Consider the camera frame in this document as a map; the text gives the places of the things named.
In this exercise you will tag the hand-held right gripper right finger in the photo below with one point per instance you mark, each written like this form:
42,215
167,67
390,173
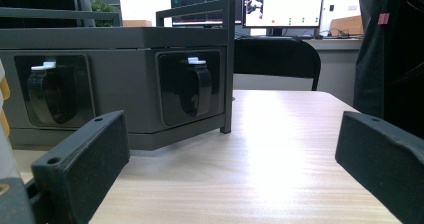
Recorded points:
383,157

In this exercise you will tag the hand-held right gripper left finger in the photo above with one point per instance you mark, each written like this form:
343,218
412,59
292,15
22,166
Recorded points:
83,164

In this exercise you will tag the grey desk organizer tray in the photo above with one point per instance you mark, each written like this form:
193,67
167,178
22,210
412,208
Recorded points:
126,84

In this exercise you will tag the white-capped orange liquid bottle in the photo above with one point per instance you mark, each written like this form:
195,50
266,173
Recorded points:
3,94

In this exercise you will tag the grey background desk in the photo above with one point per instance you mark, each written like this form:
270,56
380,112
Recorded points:
336,45

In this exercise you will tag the cardboard box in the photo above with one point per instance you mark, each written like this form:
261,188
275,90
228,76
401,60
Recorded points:
348,25

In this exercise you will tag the red tag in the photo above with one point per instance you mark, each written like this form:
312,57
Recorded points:
383,18

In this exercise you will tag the black folding chair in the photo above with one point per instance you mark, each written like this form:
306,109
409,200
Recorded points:
273,57

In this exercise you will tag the green plant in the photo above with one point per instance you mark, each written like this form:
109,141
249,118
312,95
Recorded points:
101,7

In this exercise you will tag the white-screen monitor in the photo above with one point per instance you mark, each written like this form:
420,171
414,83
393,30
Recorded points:
286,4

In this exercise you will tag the dark-screen monitor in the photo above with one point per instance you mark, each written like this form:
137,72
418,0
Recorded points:
203,4

